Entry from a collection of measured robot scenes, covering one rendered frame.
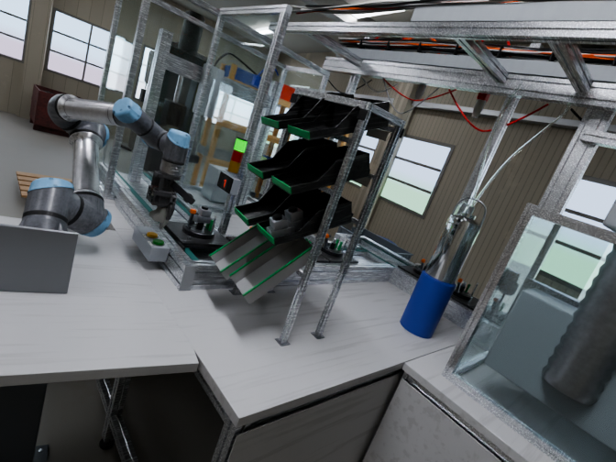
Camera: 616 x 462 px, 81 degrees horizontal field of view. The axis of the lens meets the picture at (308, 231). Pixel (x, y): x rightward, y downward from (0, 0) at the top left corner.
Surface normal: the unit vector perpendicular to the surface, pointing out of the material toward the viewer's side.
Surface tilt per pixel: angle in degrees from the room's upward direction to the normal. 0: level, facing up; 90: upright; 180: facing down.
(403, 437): 90
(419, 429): 90
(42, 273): 90
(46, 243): 90
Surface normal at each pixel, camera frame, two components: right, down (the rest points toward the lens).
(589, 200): -0.81, -0.15
